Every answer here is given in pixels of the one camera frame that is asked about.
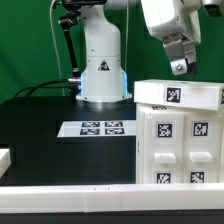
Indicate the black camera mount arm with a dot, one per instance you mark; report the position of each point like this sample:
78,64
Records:
73,13

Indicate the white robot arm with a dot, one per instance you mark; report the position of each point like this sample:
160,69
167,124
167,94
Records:
103,80

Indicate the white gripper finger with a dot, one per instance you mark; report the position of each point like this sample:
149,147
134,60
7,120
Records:
181,54

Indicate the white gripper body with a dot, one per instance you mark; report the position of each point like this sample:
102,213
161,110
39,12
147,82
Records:
167,17

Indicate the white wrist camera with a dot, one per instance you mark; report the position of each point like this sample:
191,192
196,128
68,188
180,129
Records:
214,8

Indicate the white cabinet body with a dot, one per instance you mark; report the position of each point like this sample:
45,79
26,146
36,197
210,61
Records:
144,116

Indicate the white U-shaped obstacle frame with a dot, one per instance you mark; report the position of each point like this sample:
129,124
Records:
111,198

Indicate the white cabinet top block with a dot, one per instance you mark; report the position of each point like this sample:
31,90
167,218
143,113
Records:
186,94

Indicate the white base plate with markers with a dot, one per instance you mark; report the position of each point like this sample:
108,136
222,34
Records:
112,128

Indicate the white cabinet door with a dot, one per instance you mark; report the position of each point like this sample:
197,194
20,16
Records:
201,147
165,148

